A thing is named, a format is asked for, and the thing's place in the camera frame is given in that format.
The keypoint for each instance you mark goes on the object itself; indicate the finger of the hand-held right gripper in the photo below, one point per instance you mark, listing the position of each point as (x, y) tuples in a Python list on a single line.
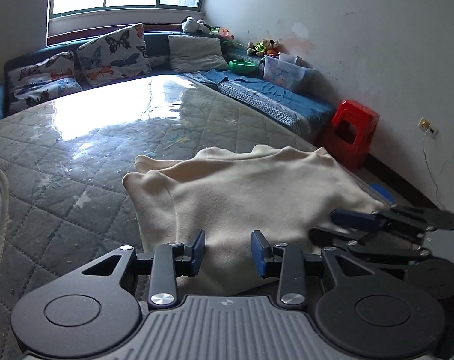
[(352, 218), (391, 253)]

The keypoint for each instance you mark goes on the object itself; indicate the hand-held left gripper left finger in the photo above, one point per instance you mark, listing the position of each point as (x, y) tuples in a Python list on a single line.
[(197, 251)]

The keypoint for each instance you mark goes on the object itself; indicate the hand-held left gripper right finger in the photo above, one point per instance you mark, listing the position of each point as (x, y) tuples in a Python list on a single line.
[(260, 253)]

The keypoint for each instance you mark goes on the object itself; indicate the cream knit top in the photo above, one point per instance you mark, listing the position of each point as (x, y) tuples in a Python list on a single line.
[(230, 195)]

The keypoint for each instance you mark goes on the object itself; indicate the blue round object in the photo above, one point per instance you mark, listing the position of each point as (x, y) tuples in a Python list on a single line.
[(383, 193)]

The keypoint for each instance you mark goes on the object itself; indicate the red plastic stool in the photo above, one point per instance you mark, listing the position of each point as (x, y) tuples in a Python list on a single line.
[(356, 114)]

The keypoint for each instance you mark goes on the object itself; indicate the blue sofa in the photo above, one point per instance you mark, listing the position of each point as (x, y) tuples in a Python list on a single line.
[(279, 97)]

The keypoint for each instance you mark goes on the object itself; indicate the clear plastic storage box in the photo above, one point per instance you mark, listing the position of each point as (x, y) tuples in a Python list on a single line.
[(286, 73)]

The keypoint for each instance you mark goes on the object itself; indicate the green bowl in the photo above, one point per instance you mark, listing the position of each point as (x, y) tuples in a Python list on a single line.
[(242, 66)]

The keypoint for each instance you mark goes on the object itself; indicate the brown green plush toy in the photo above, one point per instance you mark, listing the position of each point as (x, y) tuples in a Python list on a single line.
[(262, 47)]

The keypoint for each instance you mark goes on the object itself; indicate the grey pillow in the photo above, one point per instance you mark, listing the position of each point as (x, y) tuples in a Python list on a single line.
[(197, 54)]

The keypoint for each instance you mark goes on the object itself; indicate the large butterfly print pillow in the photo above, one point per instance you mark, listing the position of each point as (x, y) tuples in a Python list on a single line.
[(114, 54)]

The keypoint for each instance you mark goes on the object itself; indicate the small butterfly print pillow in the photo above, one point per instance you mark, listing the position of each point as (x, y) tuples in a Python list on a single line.
[(47, 93), (39, 69)]

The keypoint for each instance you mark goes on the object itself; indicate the pink green plush toy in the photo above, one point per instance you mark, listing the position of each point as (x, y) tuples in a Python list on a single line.
[(223, 33)]

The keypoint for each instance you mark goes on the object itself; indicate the panda plush toy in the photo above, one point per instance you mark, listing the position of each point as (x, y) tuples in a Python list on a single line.
[(195, 25)]

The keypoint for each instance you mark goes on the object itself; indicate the wall socket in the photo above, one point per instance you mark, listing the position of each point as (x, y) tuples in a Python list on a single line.
[(428, 127)]

